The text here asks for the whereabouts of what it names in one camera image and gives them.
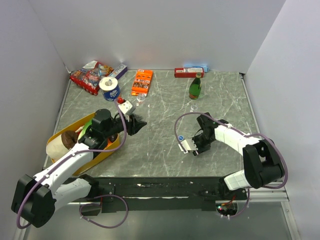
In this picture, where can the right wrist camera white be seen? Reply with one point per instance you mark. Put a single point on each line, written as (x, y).
(187, 145)

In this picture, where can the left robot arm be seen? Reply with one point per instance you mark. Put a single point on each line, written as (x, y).
(36, 198)

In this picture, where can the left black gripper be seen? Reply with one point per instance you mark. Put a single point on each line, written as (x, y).
(135, 124)

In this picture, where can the yellow oval basket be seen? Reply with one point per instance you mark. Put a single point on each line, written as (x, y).
(79, 158)

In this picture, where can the red snack bag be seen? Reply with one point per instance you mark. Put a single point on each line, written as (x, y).
(89, 76)

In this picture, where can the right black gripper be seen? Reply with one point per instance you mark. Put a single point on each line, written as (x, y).
(201, 149)

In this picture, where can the red flat box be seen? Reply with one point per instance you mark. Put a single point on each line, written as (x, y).
(188, 72)

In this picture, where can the green lettuce toy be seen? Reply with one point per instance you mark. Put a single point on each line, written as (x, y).
(86, 126)

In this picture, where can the brown mushroom toy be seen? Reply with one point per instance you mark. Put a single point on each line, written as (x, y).
(69, 139)

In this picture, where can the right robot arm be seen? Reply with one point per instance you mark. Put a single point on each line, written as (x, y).
(263, 165)

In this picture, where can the blue packet behind box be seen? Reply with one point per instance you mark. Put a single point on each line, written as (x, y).
(204, 67)

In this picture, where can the orange snack box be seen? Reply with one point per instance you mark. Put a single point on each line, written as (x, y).
(142, 82)

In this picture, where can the aluminium rail frame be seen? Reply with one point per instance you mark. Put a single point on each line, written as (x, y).
(267, 217)

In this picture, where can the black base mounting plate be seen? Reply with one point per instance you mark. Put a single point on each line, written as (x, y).
(160, 193)

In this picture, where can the clear plastic bottle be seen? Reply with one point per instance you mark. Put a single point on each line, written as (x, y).
(193, 108)
(140, 99)

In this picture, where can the green glass bottle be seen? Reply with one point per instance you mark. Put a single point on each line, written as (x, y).
(195, 87)

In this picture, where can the toilet paper roll blue wrap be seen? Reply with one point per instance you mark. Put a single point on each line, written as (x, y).
(110, 88)

